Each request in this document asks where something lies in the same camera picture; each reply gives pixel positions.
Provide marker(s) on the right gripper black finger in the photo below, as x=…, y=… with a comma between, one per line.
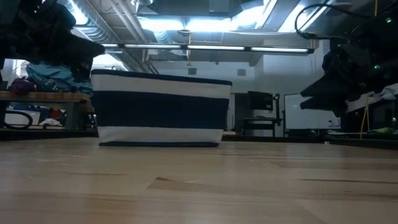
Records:
x=326, y=87
x=323, y=105

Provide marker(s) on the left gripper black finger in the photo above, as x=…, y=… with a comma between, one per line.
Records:
x=87, y=49
x=81, y=73

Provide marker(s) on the dark blue fabric bin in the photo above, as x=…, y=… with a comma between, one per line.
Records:
x=161, y=109

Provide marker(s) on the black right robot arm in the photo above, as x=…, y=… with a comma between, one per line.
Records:
x=387, y=40

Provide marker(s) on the teal cloth pile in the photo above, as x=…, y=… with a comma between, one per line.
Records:
x=56, y=76

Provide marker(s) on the white whiteboard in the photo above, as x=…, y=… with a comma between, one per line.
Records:
x=298, y=119

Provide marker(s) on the wooden side table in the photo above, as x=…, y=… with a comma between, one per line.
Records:
x=46, y=96

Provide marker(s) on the white objects on shelf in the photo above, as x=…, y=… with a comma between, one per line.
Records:
x=390, y=91

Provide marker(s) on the maroon bag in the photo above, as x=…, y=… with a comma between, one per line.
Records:
x=21, y=84

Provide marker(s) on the black monitor desk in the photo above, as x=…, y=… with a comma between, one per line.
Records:
x=261, y=119

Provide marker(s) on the green object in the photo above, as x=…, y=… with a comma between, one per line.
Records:
x=385, y=130

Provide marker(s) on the ceiling light strip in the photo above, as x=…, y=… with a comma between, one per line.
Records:
x=217, y=47

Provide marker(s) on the silver corrugated air duct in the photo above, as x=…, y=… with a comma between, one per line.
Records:
x=96, y=31

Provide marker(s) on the black aluminium table frame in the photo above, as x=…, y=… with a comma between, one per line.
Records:
x=46, y=134

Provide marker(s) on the grey wall vent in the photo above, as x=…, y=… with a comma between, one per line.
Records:
x=241, y=72
x=192, y=71

